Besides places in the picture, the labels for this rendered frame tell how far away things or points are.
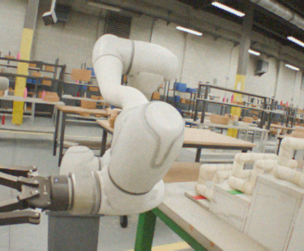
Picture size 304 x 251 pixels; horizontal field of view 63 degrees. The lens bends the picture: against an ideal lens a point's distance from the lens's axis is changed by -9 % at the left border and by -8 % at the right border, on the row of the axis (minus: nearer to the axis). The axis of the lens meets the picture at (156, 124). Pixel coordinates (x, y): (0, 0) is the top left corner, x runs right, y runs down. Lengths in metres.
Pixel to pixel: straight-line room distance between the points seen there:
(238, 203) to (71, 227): 0.82
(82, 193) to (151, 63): 0.58
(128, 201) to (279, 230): 0.37
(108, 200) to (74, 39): 11.38
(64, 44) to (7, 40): 2.31
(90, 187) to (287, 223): 0.45
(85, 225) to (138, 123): 0.96
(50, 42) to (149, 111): 11.28
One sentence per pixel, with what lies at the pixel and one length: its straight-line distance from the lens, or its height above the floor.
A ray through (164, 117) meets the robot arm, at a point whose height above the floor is 1.23.
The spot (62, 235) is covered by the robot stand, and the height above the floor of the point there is 0.57.
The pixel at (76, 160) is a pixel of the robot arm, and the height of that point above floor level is 0.93.
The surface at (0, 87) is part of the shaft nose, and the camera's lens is 0.50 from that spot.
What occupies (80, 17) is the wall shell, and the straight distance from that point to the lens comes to 12.04.
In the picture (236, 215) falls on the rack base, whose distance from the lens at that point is 0.80.
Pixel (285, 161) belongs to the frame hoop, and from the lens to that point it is 0.73.
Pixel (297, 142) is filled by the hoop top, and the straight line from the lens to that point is 0.75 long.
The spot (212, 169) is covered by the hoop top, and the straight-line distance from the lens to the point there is 0.98.
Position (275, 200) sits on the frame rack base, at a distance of 0.70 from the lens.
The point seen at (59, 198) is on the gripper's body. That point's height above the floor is 1.05.
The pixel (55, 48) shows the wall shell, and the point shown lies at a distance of 11.66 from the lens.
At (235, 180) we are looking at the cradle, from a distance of 0.83.
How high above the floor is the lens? 1.26
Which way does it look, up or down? 6 degrees down
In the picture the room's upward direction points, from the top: 8 degrees clockwise
